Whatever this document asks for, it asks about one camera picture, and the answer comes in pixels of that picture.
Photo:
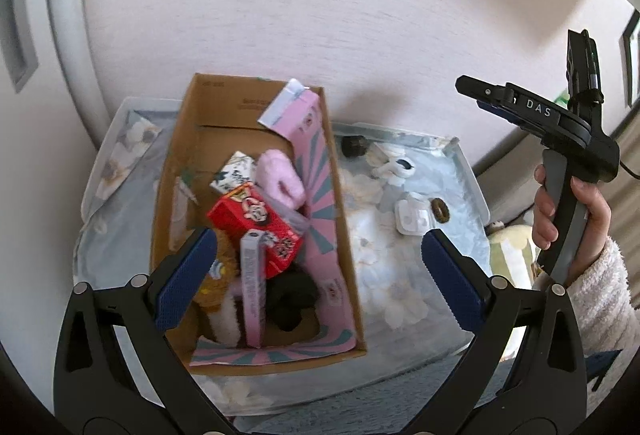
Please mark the person right hand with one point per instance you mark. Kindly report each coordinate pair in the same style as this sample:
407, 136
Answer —
597, 227

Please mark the brown hair scrunchie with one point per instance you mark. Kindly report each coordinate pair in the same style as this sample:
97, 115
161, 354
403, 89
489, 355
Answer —
440, 210

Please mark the yellow floral pillow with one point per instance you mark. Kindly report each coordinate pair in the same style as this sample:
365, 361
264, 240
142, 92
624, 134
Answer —
513, 255

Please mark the grey sofa cushion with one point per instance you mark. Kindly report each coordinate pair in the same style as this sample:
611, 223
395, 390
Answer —
509, 187

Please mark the floral blue cloth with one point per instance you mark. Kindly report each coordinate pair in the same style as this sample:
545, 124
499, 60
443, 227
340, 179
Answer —
400, 264

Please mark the clear plastic straw box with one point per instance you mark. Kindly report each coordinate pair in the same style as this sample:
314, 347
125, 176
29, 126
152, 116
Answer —
296, 221

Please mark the white door with handle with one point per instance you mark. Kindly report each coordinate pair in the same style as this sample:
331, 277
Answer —
52, 119

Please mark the pink long box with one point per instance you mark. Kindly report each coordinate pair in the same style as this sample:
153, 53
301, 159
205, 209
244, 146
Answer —
253, 279

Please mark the black cloth item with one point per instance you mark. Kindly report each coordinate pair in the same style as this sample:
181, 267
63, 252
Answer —
288, 295

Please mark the white fluffy sleeve forearm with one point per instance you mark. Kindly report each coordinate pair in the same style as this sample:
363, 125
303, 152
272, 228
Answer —
606, 319

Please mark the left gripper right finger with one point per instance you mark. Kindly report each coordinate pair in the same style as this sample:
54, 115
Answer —
524, 371

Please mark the brown plush toy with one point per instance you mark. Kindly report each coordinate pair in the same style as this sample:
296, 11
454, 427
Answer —
224, 270

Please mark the black small cap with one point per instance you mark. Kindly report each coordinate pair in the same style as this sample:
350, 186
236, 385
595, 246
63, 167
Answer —
354, 146

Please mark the white floral card box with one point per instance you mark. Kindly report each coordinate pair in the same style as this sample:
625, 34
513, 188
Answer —
238, 170

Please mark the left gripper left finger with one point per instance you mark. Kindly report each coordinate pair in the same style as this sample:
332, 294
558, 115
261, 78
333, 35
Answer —
115, 371

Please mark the brown cardboard box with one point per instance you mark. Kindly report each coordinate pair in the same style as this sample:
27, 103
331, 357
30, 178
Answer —
174, 220

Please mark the red snack box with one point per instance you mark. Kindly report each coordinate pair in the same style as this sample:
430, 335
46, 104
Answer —
244, 208

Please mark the white plastic tray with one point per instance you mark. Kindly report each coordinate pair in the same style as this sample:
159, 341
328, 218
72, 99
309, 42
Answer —
465, 184

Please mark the white earbud case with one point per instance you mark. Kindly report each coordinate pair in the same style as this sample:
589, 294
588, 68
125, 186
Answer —
413, 216

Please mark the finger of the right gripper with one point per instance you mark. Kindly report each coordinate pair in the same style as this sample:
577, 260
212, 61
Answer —
505, 112
485, 93

